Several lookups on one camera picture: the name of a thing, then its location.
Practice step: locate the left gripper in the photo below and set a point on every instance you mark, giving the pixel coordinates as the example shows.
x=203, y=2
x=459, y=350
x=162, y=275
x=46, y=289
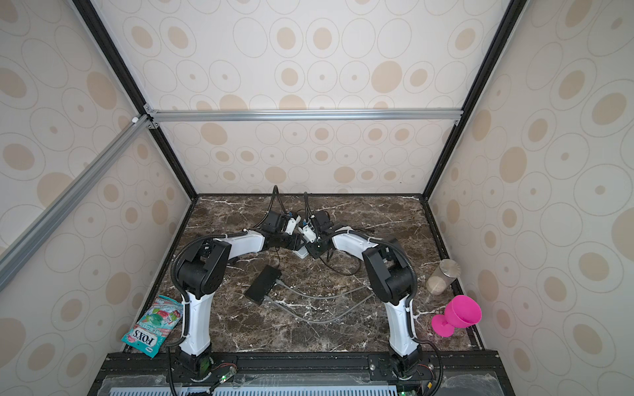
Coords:
x=295, y=242

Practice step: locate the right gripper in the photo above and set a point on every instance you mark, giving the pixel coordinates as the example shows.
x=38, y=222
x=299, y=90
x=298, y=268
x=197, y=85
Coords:
x=314, y=253

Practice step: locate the white rectangular box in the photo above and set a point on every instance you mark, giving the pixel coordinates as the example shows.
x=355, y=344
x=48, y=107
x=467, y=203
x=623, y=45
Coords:
x=301, y=253

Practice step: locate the black network switch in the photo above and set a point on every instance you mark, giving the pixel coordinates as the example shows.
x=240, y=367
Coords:
x=263, y=284

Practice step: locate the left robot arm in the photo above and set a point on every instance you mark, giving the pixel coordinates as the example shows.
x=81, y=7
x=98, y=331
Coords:
x=198, y=271

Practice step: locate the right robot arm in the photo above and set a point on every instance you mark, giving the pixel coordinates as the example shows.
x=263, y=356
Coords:
x=392, y=279

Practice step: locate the aluminium crossbar back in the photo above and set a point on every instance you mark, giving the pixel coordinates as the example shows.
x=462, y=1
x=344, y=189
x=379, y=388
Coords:
x=308, y=115

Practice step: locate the aluminium crossbar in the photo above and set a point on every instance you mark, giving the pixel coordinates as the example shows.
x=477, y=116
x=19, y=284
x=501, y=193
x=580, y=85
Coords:
x=308, y=115
x=30, y=241

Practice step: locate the pink silicone funnel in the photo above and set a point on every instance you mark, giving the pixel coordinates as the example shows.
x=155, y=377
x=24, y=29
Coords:
x=460, y=312

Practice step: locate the green snack packet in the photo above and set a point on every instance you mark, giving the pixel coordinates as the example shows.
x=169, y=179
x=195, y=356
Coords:
x=154, y=327

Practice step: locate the aluminium crossbar left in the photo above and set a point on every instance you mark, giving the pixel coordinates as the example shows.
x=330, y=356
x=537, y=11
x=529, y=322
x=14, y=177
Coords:
x=30, y=241

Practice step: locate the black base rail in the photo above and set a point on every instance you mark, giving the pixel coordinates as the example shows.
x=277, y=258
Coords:
x=310, y=373

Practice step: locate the black corner frame post left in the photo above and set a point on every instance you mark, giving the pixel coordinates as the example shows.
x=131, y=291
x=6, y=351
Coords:
x=107, y=46

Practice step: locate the black corner frame post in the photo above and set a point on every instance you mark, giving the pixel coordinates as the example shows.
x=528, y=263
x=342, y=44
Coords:
x=107, y=46
x=492, y=56

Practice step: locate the black corner frame post right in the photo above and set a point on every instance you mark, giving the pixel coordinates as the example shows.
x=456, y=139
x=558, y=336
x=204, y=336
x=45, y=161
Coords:
x=492, y=56

